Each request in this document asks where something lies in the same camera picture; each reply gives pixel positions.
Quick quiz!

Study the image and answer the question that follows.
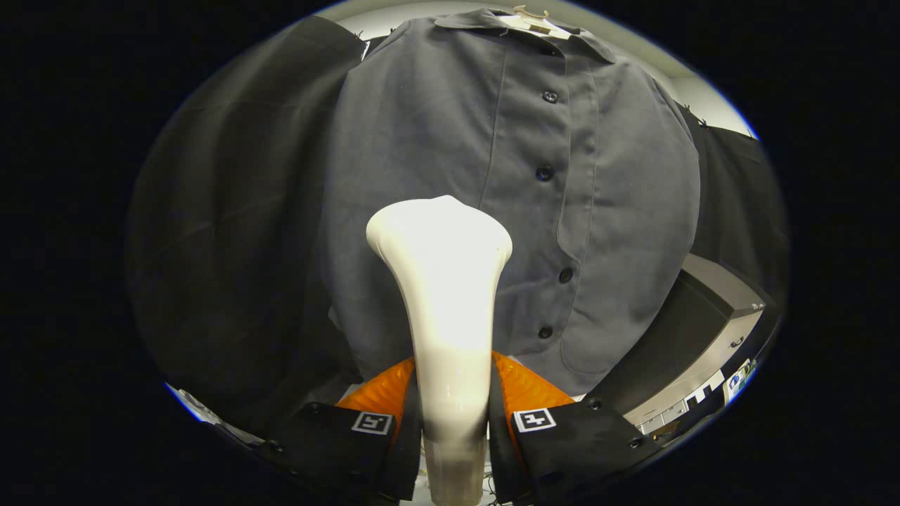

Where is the beige cabinet with dark top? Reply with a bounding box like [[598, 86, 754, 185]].
[[587, 253, 766, 426]]

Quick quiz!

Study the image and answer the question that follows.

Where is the grey button shirt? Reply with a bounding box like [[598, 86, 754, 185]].
[[320, 8, 702, 396]]

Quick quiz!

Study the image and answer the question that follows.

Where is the white mannequin torso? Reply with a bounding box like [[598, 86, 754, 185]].
[[341, 6, 584, 403]]

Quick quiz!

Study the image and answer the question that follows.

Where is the white side table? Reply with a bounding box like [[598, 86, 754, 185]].
[[686, 370, 725, 408]]

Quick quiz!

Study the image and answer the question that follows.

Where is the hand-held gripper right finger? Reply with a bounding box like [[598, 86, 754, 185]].
[[490, 351, 663, 504]]

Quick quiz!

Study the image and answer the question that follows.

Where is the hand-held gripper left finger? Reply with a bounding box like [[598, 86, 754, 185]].
[[252, 357, 423, 504]]

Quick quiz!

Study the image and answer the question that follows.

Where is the white garment steamer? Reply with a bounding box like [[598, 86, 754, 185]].
[[366, 195, 513, 506]]

